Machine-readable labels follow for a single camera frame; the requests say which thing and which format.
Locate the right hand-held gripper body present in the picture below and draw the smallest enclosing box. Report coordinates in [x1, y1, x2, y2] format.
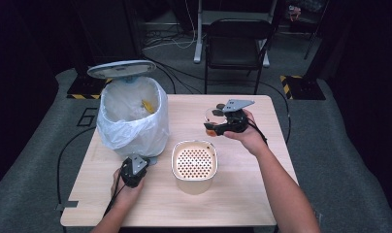
[222, 98, 256, 134]

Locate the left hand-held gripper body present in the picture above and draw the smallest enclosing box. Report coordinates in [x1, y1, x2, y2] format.
[119, 153, 150, 189]

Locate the white grey-lidded trash bin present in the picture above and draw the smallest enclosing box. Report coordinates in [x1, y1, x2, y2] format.
[86, 59, 170, 166]

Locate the person's right hand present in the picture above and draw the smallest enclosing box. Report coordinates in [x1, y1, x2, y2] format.
[222, 109, 270, 157]

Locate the person's left hand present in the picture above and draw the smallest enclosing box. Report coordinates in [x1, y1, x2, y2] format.
[110, 168, 147, 204]

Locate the white bin liner bag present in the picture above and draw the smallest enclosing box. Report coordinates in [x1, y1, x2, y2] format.
[96, 77, 170, 158]

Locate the beige perforated strainer container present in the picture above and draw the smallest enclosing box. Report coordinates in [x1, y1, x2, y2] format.
[171, 139, 219, 195]

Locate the black folding chair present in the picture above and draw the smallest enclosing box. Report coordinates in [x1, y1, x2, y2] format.
[203, 17, 274, 95]

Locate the black hazard-striped stand base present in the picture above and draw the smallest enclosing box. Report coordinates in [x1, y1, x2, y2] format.
[66, 73, 114, 100]
[279, 75, 327, 101]

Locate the dark cabinet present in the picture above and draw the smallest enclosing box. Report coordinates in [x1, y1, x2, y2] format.
[71, 0, 144, 66]

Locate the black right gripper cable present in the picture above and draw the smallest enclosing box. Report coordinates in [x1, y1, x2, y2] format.
[246, 117, 269, 146]

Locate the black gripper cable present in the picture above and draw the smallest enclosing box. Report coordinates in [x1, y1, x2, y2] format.
[103, 169, 128, 217]
[246, 117, 269, 146]

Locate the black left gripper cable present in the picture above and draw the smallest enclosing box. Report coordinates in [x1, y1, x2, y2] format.
[103, 169, 128, 217]

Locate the black floor cable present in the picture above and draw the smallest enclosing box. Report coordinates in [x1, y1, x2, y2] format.
[257, 80, 292, 146]
[56, 125, 97, 233]

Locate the grey metal table bracket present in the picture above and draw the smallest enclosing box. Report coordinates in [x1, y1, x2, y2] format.
[55, 200, 80, 213]

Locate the white floor cable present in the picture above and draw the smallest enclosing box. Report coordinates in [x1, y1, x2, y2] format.
[141, 0, 199, 51]

